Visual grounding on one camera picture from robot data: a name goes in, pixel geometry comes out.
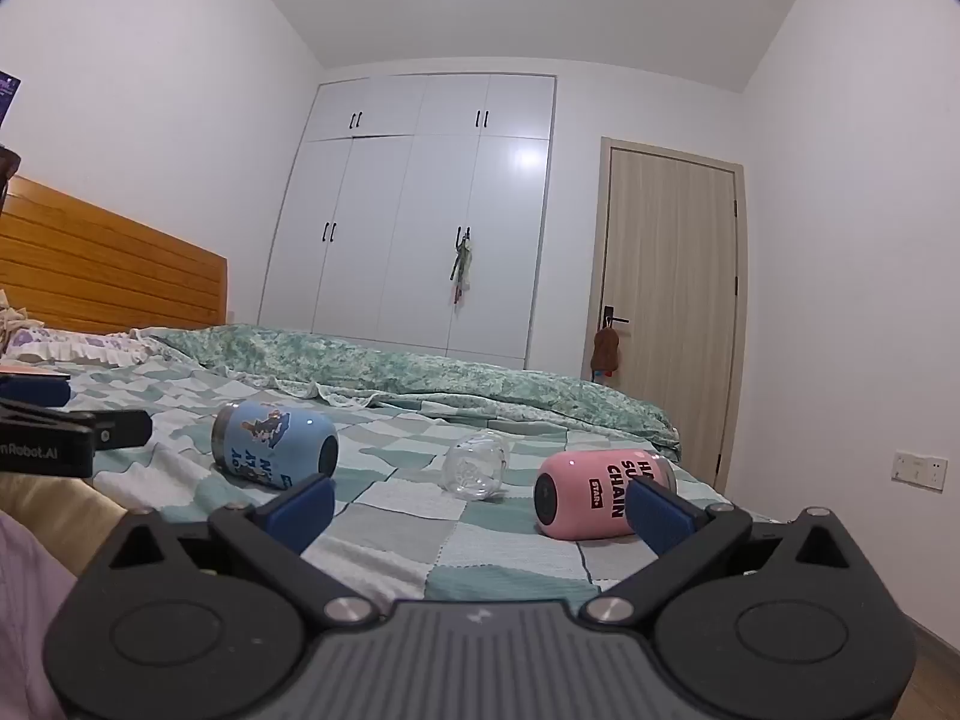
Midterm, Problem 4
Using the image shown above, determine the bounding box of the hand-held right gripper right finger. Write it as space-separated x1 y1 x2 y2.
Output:
581 478 872 626

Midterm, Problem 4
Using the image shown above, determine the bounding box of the wooden headboard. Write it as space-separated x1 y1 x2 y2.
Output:
0 174 229 335

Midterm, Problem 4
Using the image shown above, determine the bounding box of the green floral quilt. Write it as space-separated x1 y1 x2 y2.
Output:
148 323 682 460

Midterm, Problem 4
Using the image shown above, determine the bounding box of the ruffled floral pillow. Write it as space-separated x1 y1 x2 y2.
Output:
0 325 164 377

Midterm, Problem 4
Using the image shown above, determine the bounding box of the blue printed cup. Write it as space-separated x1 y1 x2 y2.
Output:
211 400 340 491

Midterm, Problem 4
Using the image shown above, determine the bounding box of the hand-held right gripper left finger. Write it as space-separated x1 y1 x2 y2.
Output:
90 475 380 628

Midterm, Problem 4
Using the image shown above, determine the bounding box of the white wardrobe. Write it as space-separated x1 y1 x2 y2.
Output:
258 73 558 371

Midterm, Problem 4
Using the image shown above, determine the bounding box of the green hanging tassel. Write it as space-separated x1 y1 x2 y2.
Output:
448 228 476 307

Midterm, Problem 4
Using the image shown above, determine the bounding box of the dark brown object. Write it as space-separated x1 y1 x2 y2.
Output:
0 141 23 205

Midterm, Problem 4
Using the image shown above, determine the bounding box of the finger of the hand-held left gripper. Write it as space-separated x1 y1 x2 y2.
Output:
0 396 154 453
0 376 73 409

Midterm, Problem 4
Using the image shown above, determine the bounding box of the pink printed cup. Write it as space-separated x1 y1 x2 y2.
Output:
533 448 678 541

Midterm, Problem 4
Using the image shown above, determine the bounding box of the brown hanging pouch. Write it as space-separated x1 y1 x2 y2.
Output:
590 328 623 383

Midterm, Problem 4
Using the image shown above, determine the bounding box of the cream lace cloth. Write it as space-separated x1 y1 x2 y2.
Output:
0 288 32 355

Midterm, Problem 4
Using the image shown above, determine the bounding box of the light wooden door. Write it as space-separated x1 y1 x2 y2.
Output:
581 136 746 493

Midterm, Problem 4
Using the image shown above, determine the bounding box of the clear glass cup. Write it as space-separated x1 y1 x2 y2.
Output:
444 431 509 502

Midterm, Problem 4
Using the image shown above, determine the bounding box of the person's pink clothing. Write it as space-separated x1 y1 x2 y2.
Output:
0 508 79 720

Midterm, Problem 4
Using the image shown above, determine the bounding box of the white wall socket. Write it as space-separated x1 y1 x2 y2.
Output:
890 449 948 493

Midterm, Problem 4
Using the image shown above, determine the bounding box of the beige cloth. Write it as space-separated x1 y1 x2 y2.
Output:
0 474 130 580

